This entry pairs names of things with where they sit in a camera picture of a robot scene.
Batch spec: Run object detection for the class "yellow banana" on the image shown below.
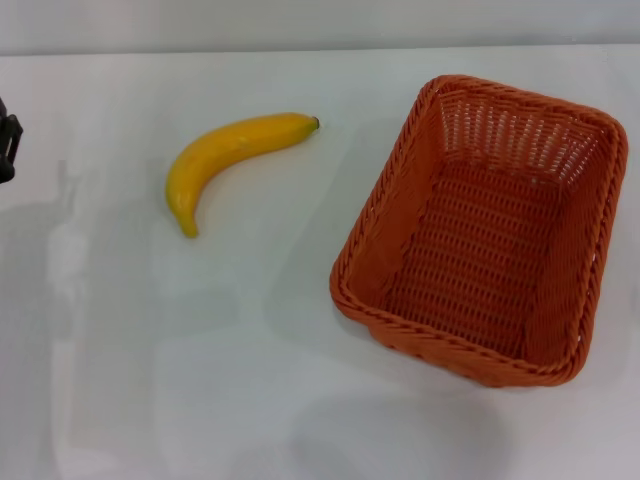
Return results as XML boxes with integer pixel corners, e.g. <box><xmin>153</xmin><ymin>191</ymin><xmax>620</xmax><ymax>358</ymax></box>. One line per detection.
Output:
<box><xmin>165</xmin><ymin>112</ymin><xmax>321</xmax><ymax>240</ymax></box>

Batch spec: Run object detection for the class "orange woven plastic basket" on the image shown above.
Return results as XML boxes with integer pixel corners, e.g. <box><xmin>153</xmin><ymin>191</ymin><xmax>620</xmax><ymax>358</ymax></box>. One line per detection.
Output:
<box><xmin>329</xmin><ymin>74</ymin><xmax>630</xmax><ymax>389</ymax></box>

